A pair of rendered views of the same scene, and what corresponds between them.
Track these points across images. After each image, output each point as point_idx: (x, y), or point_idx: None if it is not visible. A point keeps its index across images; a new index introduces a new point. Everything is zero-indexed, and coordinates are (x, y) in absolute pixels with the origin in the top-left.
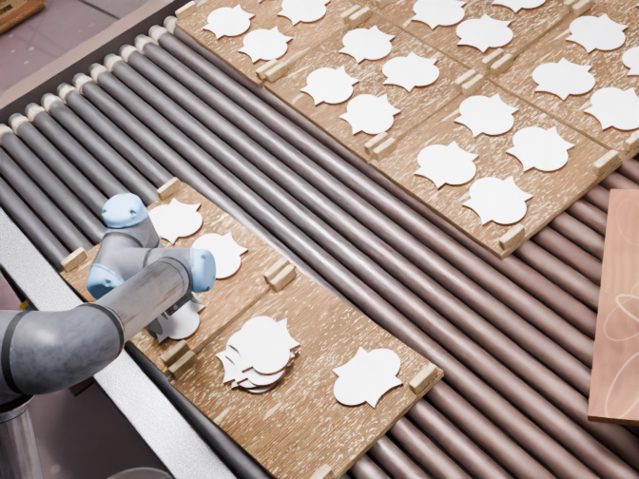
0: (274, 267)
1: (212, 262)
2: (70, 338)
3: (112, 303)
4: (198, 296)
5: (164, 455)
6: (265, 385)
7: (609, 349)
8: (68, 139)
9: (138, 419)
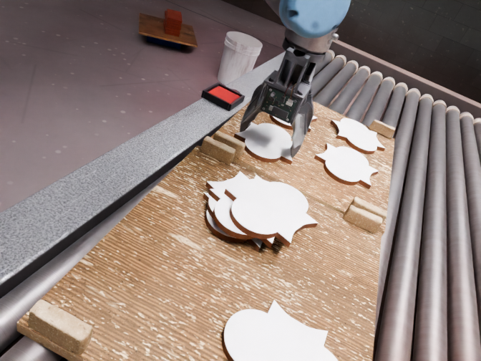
0: (368, 205)
1: (335, 8)
2: None
3: None
4: (296, 143)
5: (106, 157)
6: (216, 219)
7: None
8: (372, 87)
9: (148, 135)
